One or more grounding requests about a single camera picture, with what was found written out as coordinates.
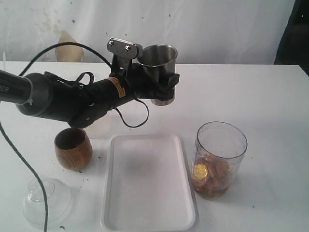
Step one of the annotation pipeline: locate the clear dome lid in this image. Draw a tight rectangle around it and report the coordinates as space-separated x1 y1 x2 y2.
23 176 73 230

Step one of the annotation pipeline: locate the gold coin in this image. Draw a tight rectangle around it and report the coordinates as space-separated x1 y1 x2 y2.
193 163 208 181

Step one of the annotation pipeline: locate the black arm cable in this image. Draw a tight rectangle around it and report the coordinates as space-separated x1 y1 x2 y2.
0 42 149 232

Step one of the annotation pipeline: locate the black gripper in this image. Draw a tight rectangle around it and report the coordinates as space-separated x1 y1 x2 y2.
110 61 180 101

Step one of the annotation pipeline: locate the white rectangular tray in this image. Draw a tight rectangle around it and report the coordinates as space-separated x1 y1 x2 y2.
100 134 196 232

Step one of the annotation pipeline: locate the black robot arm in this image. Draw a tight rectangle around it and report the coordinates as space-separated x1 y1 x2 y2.
0 63 180 129

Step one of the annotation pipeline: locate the brown wooden cup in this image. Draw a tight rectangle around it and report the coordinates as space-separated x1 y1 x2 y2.
54 128 93 171

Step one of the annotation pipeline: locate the stainless steel cup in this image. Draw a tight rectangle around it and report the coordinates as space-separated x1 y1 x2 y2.
138 44 178 106

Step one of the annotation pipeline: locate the dark object at right edge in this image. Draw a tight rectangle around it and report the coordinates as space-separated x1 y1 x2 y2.
274 0 309 74

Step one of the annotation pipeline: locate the translucent plastic jar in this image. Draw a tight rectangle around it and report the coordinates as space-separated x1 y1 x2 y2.
84 113 113 139

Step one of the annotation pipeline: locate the brown wooden block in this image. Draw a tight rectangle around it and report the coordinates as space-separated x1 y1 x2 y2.
206 160 230 191

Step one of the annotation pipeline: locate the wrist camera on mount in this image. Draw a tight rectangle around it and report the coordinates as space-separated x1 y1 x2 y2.
107 37 143 72

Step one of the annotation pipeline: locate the clear plastic measuring jar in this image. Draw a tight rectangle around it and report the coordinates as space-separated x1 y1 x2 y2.
191 121 248 199

